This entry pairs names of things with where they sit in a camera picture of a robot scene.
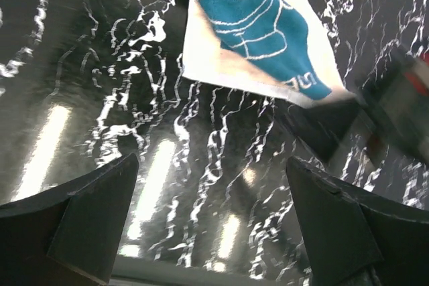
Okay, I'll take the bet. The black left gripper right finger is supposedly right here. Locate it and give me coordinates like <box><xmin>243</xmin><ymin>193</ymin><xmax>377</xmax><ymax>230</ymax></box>
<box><xmin>286</xmin><ymin>157</ymin><xmax>428</xmax><ymax>285</ymax></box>

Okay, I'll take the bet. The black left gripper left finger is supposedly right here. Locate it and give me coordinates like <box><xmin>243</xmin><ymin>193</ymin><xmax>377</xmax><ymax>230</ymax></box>
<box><xmin>1</xmin><ymin>153</ymin><xmax>139</xmax><ymax>285</ymax></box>

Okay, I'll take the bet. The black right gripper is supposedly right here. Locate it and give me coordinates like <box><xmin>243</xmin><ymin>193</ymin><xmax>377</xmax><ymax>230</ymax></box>
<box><xmin>278</xmin><ymin>46</ymin><xmax>428</xmax><ymax>165</ymax></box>

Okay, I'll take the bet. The teal Doraemon towel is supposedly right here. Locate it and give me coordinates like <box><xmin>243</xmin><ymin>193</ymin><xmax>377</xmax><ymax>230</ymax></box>
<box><xmin>182</xmin><ymin>0</ymin><xmax>352</xmax><ymax>108</ymax></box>

